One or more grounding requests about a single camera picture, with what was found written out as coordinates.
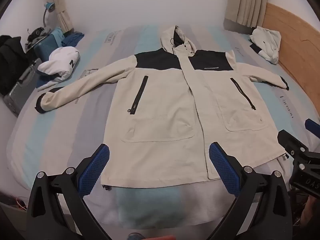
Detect white hooded sweatshirt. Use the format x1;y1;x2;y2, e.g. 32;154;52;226
37;46;80;90

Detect beige curtain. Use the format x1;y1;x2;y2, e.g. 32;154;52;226
41;0;75;34
224;0;269;28

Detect silver suitcase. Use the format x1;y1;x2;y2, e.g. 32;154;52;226
2;57;43;117

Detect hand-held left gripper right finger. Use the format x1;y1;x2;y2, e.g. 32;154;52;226
208;142;293;240

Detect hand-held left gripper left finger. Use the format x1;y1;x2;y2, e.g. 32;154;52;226
25;143;112;240

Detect blue clothes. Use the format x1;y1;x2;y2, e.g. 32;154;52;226
61;31;85;48

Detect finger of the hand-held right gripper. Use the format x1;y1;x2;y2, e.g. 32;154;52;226
304;119;320;139
277;129;316;161

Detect wooden headboard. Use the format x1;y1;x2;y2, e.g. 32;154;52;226
261;2;320;120

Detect orange cable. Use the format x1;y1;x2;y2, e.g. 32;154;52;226
14;197;27;211

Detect teal suitcase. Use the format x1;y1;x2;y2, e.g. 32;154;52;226
32;34;63;63

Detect light blue cloth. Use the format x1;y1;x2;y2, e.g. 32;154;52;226
50;28;68;46

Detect teal desk lamp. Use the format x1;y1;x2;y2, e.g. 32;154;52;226
42;1;56;28

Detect beige and black hooded jacket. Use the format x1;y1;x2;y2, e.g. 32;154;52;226
35;25;290;189

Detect black clothing pile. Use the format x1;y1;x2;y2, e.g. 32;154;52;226
0;35;30;97

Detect bed with striped sheet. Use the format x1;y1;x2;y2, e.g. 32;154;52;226
5;24;320;228

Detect white and black garment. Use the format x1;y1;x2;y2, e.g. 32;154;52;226
249;26;282;65

